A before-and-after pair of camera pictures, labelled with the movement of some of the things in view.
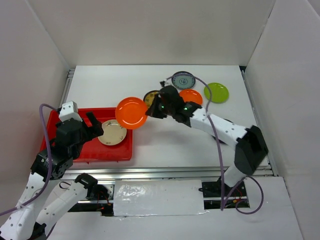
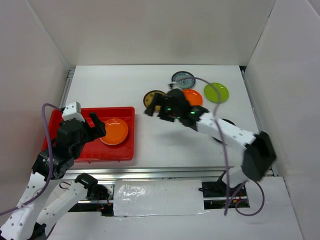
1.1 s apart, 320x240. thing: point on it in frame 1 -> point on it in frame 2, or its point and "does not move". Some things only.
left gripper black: (96, 129) does not move
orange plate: (130, 113) -> (117, 131)
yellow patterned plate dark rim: (149, 97) does not move
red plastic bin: (95, 149) does not move
